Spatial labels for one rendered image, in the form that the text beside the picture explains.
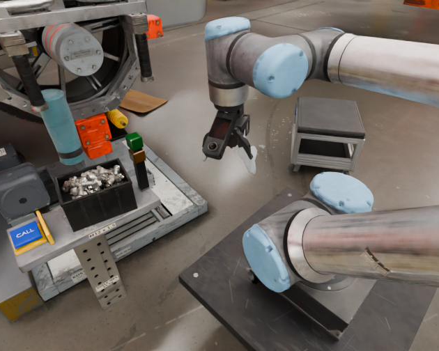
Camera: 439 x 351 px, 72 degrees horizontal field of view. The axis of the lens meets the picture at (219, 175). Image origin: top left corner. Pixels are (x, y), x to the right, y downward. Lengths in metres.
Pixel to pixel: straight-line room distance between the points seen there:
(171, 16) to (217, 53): 1.17
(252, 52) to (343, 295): 0.66
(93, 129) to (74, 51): 0.36
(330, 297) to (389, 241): 0.44
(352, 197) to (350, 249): 0.25
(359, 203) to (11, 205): 1.22
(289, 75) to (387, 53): 0.15
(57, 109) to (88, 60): 0.19
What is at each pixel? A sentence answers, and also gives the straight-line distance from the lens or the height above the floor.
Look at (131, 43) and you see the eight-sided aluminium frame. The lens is 1.33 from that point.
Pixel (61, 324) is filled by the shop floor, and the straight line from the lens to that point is 1.39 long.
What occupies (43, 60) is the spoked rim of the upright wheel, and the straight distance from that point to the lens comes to 1.31.
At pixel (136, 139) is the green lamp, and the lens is 0.95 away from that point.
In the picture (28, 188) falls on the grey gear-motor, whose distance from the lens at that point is 1.39.
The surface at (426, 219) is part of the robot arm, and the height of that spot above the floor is 0.85.
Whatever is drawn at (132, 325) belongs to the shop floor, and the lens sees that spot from 1.30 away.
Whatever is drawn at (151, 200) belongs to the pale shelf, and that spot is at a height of 0.45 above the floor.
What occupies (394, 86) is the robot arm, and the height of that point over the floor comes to 0.95.
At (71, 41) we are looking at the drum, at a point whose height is 0.89.
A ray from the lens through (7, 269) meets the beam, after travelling 1.47.
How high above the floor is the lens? 1.15
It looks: 39 degrees down
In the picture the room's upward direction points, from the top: straight up
